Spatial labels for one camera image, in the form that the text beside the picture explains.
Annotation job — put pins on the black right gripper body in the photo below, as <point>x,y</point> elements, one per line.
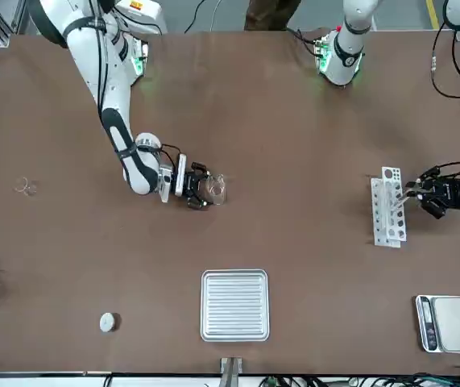
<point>192,185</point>

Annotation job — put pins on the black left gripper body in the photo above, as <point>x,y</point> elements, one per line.
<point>455,193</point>

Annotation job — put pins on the clear glass beaker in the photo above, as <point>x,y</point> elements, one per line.
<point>217,189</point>

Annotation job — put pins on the clear glass test tube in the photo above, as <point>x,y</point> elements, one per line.
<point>403,199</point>

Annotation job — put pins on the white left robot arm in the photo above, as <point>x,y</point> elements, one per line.
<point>346,52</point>

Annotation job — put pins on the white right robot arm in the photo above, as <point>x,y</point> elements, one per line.
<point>110,80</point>

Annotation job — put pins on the white test tube rack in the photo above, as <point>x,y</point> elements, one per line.
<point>378,217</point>

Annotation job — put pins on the small glass beaker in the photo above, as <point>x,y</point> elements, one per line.
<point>28,189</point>

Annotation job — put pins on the ribbed metal tray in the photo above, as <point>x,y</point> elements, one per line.
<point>233,306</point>

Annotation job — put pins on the silver digital scale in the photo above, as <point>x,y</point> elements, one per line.
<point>455,322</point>

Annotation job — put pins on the small white cup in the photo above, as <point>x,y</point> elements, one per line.
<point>107,322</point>

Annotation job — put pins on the white box yellow label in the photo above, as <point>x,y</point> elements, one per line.
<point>143,10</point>

